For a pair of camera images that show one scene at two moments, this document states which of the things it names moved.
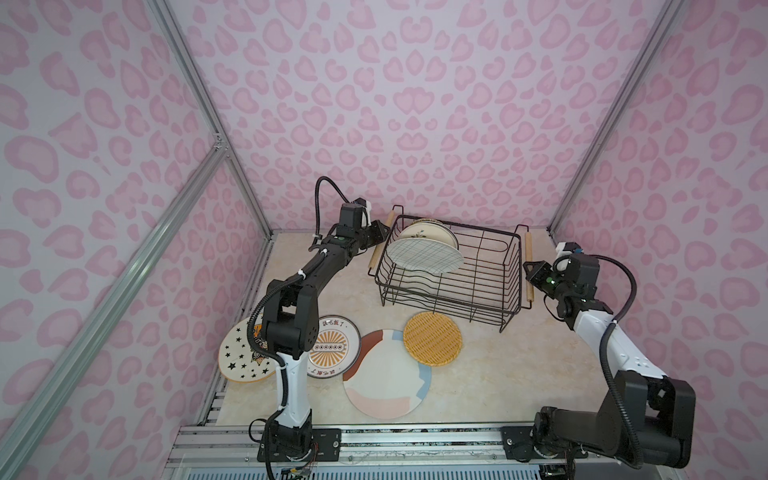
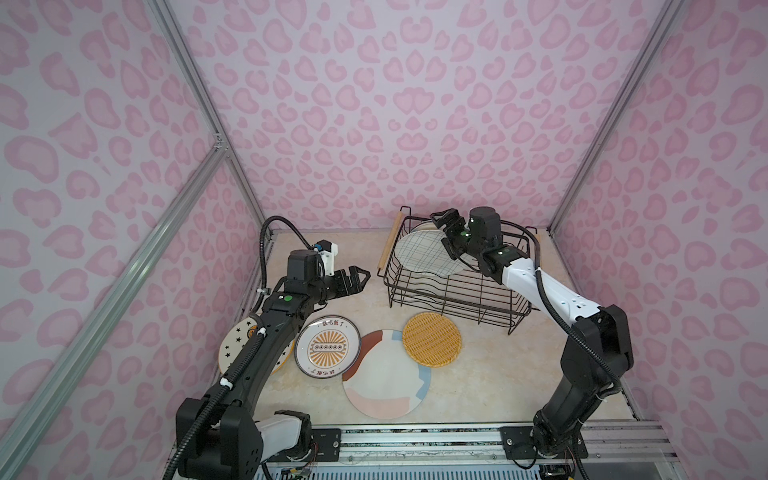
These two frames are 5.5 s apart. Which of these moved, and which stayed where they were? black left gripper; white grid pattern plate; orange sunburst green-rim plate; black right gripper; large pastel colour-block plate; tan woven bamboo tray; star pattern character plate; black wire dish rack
Moved: black right gripper; white grid pattern plate; black left gripper
Stayed: black wire dish rack; star pattern character plate; tan woven bamboo tray; large pastel colour-block plate; orange sunburst green-rim plate
